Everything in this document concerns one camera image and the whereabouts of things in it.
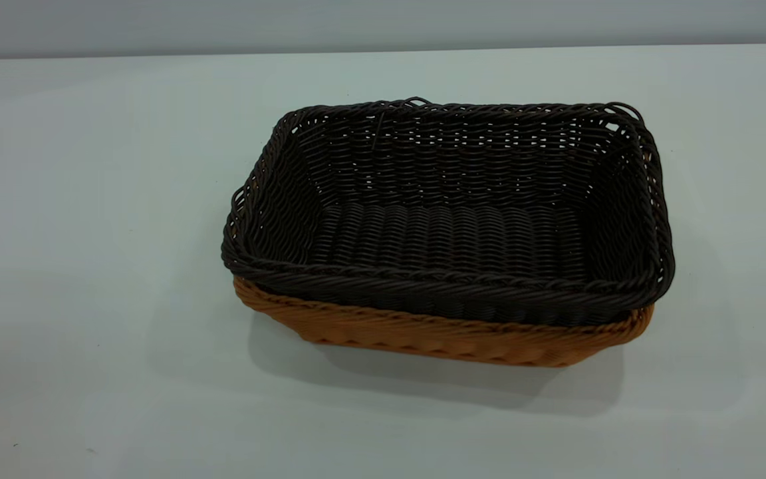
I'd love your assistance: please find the dark brown woven basket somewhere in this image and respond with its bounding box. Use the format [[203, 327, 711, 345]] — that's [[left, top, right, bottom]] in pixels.
[[221, 96, 676, 327]]

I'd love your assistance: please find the orange-brown woven basket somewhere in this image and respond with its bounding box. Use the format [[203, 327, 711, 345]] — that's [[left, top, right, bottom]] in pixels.
[[233, 275, 656, 369]]

